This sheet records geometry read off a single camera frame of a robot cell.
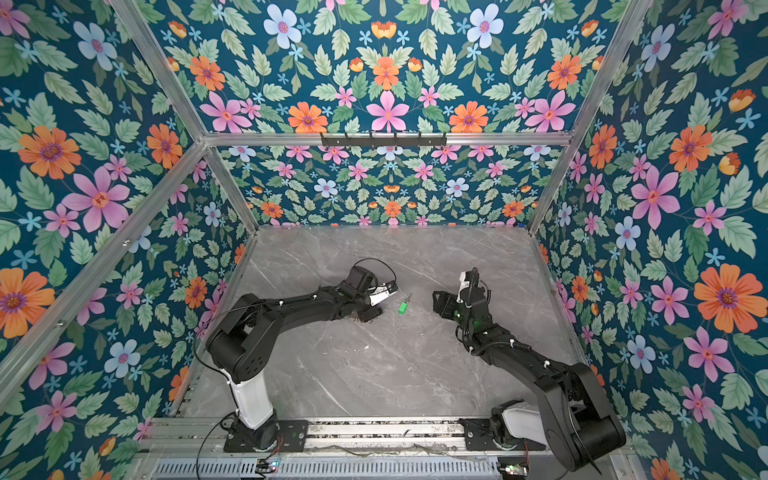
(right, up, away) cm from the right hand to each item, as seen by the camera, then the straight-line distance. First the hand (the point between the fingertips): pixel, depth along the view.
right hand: (443, 293), depth 88 cm
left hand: (-19, -1, +6) cm, 20 cm away
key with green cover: (-12, -6, +10) cm, 16 cm away
